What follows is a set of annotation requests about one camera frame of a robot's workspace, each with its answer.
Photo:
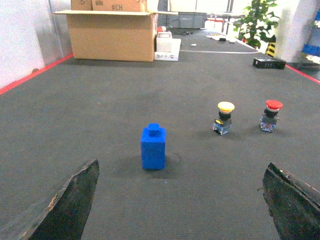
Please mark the black flat device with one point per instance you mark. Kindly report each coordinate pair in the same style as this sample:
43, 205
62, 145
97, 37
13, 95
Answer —
269, 63

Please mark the blue block part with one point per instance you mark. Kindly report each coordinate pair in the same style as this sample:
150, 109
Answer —
153, 147

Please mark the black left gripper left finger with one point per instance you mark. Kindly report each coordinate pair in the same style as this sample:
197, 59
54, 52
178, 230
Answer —
63, 214

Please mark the yellow mushroom push button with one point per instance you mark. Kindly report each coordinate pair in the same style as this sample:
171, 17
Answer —
223, 123

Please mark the cardboard box marked H3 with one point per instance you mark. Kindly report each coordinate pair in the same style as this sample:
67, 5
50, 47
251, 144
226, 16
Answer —
120, 5

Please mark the red mushroom push button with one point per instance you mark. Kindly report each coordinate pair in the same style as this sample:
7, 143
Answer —
268, 120

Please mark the green potted plant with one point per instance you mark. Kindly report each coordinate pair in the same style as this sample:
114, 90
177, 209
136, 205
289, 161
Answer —
257, 23

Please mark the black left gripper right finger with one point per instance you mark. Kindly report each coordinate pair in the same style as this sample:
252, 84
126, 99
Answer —
293, 204

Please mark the white small box stack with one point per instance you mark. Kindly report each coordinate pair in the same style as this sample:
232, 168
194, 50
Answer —
167, 48

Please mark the large open cardboard box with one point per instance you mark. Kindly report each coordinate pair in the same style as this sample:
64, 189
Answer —
112, 35

